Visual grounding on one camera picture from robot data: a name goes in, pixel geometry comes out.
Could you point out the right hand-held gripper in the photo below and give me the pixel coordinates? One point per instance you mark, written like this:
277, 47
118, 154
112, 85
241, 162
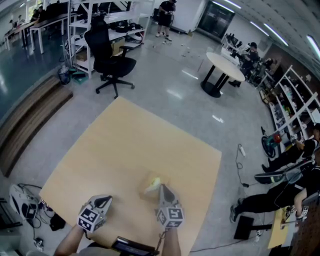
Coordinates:
171, 216

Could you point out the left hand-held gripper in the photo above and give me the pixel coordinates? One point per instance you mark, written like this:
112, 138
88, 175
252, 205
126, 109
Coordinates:
91, 220

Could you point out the white tissue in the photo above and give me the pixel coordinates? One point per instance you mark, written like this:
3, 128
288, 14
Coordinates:
155, 182

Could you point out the person's left forearm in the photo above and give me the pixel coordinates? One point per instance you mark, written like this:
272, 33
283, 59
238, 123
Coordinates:
70, 241

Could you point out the person's right forearm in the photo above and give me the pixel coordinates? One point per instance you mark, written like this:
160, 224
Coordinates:
171, 242

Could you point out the tan tissue box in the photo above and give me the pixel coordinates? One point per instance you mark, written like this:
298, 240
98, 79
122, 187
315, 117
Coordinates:
147, 193

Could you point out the black bag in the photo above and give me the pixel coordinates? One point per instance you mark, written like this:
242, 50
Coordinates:
57, 222

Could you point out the black chest-mounted device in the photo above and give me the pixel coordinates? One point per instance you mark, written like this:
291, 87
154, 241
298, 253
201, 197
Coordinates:
132, 247

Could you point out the white backpack device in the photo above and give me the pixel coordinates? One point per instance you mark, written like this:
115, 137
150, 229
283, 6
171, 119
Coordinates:
20, 200

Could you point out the white power strip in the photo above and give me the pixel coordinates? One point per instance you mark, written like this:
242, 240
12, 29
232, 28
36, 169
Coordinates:
242, 151
258, 236

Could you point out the black metal stand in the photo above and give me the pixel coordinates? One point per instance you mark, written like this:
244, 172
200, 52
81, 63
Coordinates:
7, 220

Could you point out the wooden step platform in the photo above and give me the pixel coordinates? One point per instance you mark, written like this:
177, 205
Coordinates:
30, 120

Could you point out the green balance bike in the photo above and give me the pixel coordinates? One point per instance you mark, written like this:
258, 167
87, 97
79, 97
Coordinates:
268, 146

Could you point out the small wooden side table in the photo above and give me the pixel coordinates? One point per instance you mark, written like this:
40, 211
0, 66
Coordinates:
280, 232

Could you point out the green flat box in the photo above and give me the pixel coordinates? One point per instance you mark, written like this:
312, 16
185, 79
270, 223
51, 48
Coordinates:
79, 78

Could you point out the black mesh waste bin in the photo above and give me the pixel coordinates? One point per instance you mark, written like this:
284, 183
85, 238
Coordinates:
64, 76

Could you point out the black office chair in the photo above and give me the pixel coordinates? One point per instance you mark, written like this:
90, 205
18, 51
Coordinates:
110, 65

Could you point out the round white table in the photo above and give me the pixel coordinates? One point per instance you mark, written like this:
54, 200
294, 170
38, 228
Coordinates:
225, 65

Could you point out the white cross-braced shelf rack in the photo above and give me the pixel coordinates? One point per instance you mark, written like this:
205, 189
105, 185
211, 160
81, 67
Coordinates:
295, 110

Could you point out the tall white shelf rack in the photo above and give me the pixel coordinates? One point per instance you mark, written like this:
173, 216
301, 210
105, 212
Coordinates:
82, 25

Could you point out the black double door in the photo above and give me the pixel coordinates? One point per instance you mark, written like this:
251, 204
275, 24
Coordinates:
215, 18

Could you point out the dark-topped white-legged desk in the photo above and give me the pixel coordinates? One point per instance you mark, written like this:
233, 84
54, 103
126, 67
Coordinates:
50, 23

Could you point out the long light-topped desk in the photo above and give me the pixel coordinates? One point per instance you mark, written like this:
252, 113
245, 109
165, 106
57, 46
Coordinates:
17, 30

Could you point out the black stand base plate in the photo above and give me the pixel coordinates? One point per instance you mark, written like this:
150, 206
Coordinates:
243, 227

